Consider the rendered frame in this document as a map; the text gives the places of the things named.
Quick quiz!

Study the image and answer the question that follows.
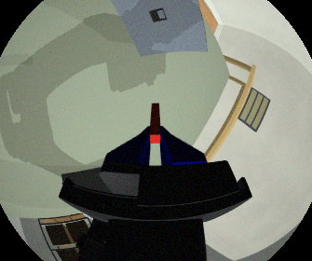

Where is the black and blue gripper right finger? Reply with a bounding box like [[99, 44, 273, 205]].
[[160, 126, 208, 165]]

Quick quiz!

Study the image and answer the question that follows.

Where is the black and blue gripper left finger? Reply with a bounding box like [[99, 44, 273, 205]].
[[103, 126, 151, 165]]

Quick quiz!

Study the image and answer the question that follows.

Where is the red peg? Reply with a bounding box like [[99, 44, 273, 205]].
[[150, 103, 160, 144]]

